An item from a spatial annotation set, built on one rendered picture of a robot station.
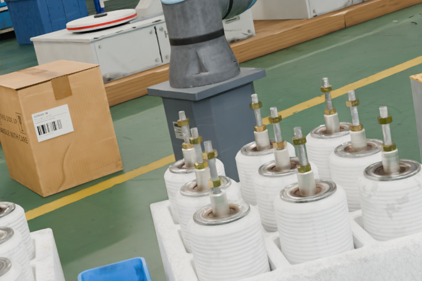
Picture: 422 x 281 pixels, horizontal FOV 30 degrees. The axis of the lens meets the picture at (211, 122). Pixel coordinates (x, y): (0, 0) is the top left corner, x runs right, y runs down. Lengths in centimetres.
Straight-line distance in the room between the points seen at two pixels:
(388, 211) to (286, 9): 287
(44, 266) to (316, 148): 46
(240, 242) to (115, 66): 221
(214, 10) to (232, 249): 72
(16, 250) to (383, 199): 50
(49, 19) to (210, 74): 403
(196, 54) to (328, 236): 67
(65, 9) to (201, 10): 407
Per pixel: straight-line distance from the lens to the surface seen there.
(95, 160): 217
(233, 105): 161
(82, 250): 171
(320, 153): 126
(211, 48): 159
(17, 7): 579
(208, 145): 99
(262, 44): 348
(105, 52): 313
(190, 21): 158
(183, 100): 160
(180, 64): 160
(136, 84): 311
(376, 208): 106
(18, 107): 210
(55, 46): 339
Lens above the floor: 62
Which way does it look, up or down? 14 degrees down
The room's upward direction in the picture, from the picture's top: 11 degrees counter-clockwise
